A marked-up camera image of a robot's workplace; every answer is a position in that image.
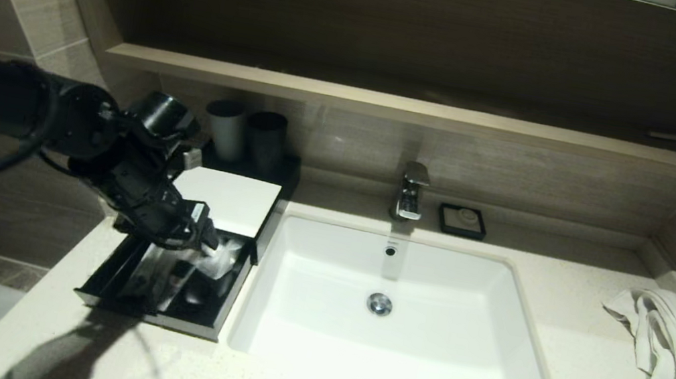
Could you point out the white sink basin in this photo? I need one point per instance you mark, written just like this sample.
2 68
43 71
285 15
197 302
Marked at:
422 345

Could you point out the black cup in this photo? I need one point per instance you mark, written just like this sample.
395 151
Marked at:
266 141

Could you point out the wooden wall shelf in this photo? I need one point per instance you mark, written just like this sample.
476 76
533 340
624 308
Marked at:
392 106

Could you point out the black soap dish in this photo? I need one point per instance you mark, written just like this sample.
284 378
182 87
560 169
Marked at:
442 229

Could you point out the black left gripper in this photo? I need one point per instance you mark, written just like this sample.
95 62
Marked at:
164 216

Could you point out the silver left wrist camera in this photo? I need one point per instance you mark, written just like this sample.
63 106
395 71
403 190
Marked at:
191 158

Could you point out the chrome sink drain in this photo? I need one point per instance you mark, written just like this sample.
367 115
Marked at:
379 304

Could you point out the grey plastic cup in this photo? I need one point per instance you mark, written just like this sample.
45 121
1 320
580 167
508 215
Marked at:
226 131

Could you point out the chrome faucet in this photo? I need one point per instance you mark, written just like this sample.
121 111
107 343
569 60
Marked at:
410 194

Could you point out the round white soap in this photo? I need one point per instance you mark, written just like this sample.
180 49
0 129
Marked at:
464 220

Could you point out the black box with white top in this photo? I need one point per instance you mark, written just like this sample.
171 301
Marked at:
234 200

